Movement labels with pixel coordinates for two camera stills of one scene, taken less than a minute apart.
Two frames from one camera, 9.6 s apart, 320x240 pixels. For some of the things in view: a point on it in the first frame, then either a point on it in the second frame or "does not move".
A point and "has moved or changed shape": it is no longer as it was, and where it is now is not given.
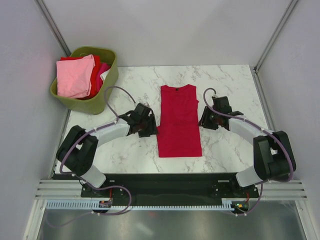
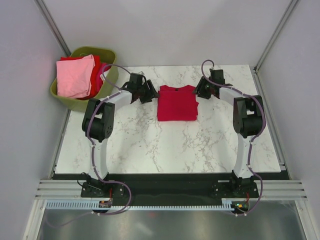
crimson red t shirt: [179, 131] has moved or changed shape
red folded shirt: [94, 86] does not move
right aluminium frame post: [275, 34] does not move
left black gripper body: [148, 126] -> [145, 94]
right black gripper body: [209, 119] -> [204, 88]
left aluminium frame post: [53, 26] does not move
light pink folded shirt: [74, 77] does not move
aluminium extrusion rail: [59, 189] does not move
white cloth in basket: [104, 75] does not move
